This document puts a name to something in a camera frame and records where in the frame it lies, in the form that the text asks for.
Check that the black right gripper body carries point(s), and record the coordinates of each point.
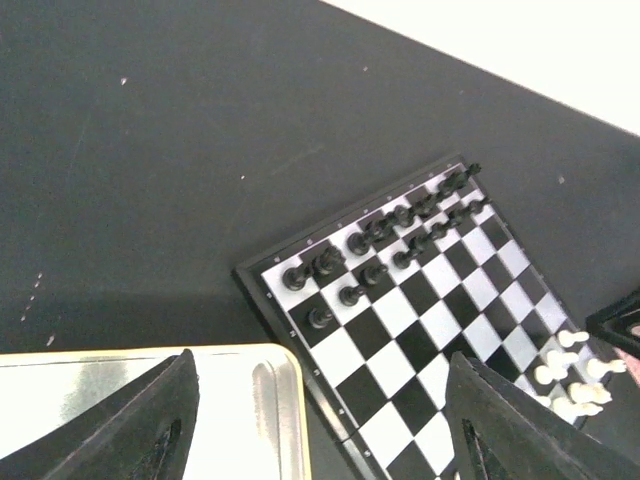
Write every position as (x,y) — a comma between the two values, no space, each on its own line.
(613,324)

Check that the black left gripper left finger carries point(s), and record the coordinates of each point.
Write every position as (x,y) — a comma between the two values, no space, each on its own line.
(143,430)

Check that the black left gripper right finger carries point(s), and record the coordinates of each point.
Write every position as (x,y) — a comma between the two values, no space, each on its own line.
(500,432)

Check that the white chess rook far corner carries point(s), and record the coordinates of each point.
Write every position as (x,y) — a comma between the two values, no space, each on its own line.
(597,369)

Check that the white chess piece right edge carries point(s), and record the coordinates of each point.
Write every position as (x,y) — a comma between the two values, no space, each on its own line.
(557,359)

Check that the white chess bishop far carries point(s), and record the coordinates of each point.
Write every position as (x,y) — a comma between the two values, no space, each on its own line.
(565,408)

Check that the white chess pawn on board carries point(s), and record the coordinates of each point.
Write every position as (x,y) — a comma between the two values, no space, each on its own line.
(545,374)

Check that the white chess knight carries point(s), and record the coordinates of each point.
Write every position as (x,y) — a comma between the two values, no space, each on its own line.
(582,393)

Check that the black chess pawn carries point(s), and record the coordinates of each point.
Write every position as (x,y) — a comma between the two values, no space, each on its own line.
(320,318)

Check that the tan sweet bear tin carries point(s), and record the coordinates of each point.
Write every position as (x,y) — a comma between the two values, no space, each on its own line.
(251,421)

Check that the black and white chessboard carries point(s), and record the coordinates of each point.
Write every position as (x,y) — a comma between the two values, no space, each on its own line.
(455,280)

